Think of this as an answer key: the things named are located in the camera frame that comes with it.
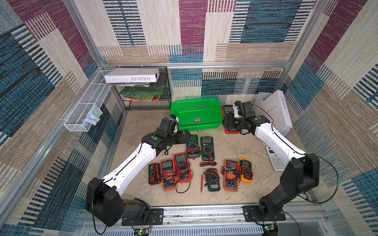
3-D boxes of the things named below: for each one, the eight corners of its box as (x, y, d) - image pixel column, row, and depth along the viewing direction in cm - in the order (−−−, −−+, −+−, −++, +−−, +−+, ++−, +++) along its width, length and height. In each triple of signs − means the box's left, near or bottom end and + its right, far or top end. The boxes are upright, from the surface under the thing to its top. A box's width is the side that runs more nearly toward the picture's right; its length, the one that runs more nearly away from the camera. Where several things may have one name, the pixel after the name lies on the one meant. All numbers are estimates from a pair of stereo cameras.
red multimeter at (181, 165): (178, 184, 85) (177, 181, 81) (173, 158, 95) (172, 154, 91) (192, 181, 86) (192, 177, 82) (186, 155, 96) (186, 151, 92)
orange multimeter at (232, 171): (224, 192, 82) (226, 189, 78) (220, 162, 93) (221, 159, 89) (242, 191, 82) (245, 189, 78) (236, 162, 93) (238, 159, 89)
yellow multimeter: (238, 181, 86) (240, 178, 82) (238, 161, 94) (240, 157, 90) (250, 184, 85) (253, 181, 81) (249, 163, 93) (252, 159, 89)
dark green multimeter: (201, 160, 94) (201, 158, 92) (200, 138, 104) (200, 136, 102) (214, 160, 94) (215, 158, 92) (212, 138, 104) (212, 136, 102)
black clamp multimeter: (204, 191, 82) (204, 189, 79) (203, 171, 89) (203, 168, 86) (220, 191, 82) (221, 189, 79) (218, 171, 89) (218, 168, 86)
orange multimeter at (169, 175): (163, 192, 82) (162, 189, 79) (161, 162, 93) (160, 159, 90) (178, 189, 83) (177, 186, 80) (174, 160, 94) (173, 157, 91)
